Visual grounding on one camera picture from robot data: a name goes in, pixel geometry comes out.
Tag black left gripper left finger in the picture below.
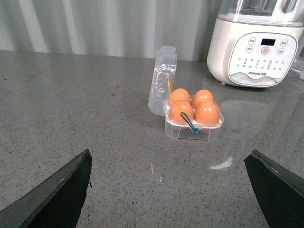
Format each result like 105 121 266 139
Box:
0 149 92 228

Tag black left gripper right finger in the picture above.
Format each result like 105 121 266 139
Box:
244 150 304 228

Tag brown egg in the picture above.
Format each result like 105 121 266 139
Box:
192 89 214 110
167 88 190 106
168 100 194 124
195 101 220 124

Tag clear plastic egg box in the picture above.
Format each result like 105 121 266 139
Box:
148 46 224 142

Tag blue rubber band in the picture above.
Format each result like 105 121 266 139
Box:
180 112 200 133

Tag clear plastic bag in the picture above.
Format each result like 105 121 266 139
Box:
290 57 304 80

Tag white Joyoung blender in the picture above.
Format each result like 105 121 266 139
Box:
207 0 304 88

